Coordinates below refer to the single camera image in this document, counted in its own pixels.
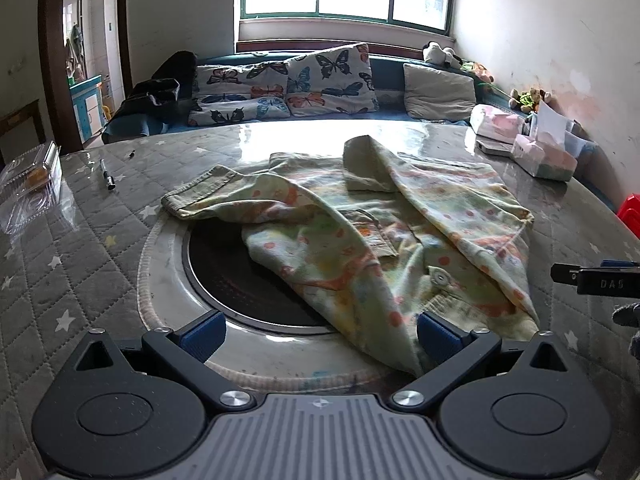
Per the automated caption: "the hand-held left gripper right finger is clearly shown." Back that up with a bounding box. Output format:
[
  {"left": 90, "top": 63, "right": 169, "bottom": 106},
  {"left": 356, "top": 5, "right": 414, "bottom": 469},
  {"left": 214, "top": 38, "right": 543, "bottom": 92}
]
[{"left": 391, "top": 312, "right": 581, "bottom": 411}]

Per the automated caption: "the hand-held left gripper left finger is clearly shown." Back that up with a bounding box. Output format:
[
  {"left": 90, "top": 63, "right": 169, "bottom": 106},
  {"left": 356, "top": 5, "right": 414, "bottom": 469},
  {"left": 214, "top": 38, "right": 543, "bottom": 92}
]
[{"left": 60, "top": 310, "right": 253, "bottom": 411}]

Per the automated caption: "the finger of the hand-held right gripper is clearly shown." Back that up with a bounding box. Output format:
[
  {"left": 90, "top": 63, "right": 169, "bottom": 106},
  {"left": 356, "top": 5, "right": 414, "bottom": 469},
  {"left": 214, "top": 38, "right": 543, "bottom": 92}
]
[{"left": 550, "top": 260, "right": 640, "bottom": 296}]

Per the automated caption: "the floral print corduroy garment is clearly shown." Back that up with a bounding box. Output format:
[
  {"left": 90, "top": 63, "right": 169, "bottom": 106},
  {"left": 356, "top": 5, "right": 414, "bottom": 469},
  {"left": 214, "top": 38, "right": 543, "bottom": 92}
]
[{"left": 161, "top": 135, "right": 541, "bottom": 378}]

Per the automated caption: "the person's right hand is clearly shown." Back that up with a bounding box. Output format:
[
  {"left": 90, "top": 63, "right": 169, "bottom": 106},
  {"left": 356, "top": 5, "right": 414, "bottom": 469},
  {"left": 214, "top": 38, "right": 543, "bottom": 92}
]
[{"left": 612, "top": 302, "right": 640, "bottom": 356}]

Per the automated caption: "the round built-in cooktop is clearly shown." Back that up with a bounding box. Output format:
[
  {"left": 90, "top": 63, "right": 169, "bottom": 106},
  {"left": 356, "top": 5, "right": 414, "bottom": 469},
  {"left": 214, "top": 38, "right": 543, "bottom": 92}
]
[{"left": 137, "top": 200, "right": 431, "bottom": 386}]

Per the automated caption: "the red plastic stool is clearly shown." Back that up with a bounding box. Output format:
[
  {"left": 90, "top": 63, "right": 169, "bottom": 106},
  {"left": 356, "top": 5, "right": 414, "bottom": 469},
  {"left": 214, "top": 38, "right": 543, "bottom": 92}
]
[{"left": 616, "top": 192, "right": 640, "bottom": 239}]

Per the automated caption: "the pastel tissue box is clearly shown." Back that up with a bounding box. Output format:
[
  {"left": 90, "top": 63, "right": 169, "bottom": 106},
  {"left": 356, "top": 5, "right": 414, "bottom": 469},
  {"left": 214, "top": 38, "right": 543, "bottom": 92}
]
[{"left": 510, "top": 134, "right": 579, "bottom": 182}]

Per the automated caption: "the white paper box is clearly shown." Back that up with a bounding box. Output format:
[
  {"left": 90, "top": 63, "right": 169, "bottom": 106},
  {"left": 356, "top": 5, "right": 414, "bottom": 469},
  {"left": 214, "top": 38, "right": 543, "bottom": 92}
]
[{"left": 530, "top": 100, "right": 587, "bottom": 152}]

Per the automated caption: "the pink tissue pack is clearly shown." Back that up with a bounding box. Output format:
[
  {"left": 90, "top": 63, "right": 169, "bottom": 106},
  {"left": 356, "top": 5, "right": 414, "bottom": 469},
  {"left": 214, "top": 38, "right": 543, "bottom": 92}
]
[{"left": 470, "top": 104, "right": 526, "bottom": 137}]

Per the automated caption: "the green and brown plush toy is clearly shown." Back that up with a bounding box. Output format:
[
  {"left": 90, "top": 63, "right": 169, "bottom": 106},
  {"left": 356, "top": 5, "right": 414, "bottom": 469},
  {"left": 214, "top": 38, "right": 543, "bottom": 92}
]
[{"left": 509, "top": 87, "right": 551, "bottom": 114}]

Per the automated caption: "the clear plastic food container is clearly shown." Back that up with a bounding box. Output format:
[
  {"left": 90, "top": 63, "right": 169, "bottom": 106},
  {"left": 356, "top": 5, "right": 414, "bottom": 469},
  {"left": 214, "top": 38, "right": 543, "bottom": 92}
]
[{"left": 0, "top": 141, "right": 63, "bottom": 233}]

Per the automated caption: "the green and pink plush toy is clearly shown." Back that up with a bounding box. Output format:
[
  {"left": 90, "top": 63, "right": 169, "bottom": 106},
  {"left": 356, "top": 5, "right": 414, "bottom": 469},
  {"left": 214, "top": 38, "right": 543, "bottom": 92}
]
[{"left": 462, "top": 60, "right": 496, "bottom": 84}]

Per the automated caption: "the grey pillow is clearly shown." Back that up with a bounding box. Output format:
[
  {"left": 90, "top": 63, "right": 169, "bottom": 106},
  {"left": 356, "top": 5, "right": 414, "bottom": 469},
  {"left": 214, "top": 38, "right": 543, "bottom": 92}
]
[{"left": 402, "top": 62, "right": 477, "bottom": 122}]

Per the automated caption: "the black clothing heap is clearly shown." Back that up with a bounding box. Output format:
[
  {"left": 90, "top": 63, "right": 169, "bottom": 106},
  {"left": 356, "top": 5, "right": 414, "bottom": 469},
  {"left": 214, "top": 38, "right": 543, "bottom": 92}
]
[{"left": 115, "top": 50, "right": 198, "bottom": 121}]

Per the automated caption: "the blue cabinet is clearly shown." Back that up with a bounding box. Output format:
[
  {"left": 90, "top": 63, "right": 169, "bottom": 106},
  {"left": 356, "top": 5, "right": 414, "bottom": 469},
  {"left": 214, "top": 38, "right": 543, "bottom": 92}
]
[{"left": 69, "top": 74, "right": 109, "bottom": 142}]

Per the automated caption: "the blue sofa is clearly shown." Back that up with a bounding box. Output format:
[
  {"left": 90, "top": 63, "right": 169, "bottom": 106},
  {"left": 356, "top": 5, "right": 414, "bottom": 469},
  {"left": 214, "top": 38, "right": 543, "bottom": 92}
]
[{"left": 102, "top": 50, "right": 531, "bottom": 143}]

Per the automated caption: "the panda plush toy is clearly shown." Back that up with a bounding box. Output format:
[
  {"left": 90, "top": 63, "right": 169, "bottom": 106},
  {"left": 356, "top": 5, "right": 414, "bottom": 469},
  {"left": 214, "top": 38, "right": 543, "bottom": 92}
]
[{"left": 422, "top": 41, "right": 463, "bottom": 68}]

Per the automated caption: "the large butterfly print pillow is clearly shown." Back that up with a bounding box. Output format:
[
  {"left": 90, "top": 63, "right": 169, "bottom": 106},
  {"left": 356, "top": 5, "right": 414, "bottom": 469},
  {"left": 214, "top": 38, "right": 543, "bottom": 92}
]
[{"left": 285, "top": 42, "right": 381, "bottom": 117}]

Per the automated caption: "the dark wooden door frame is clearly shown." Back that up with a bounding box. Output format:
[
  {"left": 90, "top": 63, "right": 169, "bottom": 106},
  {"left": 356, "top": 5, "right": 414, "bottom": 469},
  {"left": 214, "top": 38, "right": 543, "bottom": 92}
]
[{"left": 39, "top": 0, "right": 134, "bottom": 154}]

